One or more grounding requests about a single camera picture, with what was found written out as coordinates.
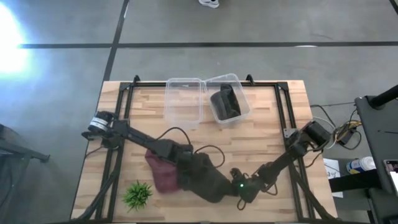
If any phone with lit screen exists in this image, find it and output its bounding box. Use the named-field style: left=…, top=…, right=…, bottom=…
left=383, top=159, right=398, bottom=194

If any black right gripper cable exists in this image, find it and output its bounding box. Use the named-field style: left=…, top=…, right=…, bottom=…
left=236, top=183, right=279, bottom=211

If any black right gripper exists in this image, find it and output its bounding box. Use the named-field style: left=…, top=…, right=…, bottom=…
left=229, top=167, right=265, bottom=203

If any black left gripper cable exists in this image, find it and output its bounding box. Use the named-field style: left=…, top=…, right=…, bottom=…
left=193, top=144, right=226, bottom=169

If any dark grey side desk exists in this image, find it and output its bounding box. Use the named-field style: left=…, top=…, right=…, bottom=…
left=328, top=93, right=398, bottom=224

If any white paper sheet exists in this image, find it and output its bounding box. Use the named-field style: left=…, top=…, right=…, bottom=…
left=323, top=157, right=345, bottom=199

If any white shoe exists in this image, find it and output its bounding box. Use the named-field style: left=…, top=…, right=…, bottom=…
left=198, top=0, right=220, bottom=9

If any clear plastic container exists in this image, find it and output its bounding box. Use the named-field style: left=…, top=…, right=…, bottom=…
left=203, top=73, right=252, bottom=124
left=164, top=77, right=205, bottom=130

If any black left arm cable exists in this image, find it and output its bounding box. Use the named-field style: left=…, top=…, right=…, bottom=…
left=154, top=126, right=192, bottom=146

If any dark brown knit hat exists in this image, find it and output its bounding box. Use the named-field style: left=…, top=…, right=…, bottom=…
left=178, top=151, right=241, bottom=204

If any black hat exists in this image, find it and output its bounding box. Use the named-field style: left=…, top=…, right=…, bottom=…
left=210, top=83, right=242, bottom=121

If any bundle of cables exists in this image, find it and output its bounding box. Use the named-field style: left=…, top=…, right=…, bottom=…
left=310, top=101, right=364, bottom=151

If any black aluminium table frame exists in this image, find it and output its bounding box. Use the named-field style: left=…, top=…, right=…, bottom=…
left=74, top=74, right=340, bottom=223

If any maroon knit hat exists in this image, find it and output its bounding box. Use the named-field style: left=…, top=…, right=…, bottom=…
left=144, top=149, right=181, bottom=194

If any small green artificial plant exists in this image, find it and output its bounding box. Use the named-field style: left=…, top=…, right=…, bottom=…
left=122, top=180, right=154, bottom=213

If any black pole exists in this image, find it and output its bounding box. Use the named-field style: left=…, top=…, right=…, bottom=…
left=369, top=84, right=398, bottom=109

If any white can with blue label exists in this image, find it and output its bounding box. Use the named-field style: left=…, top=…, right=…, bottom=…
left=346, top=156, right=377, bottom=175

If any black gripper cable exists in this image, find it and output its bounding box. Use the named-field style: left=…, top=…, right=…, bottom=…
left=193, top=144, right=226, bottom=169
left=236, top=183, right=279, bottom=211

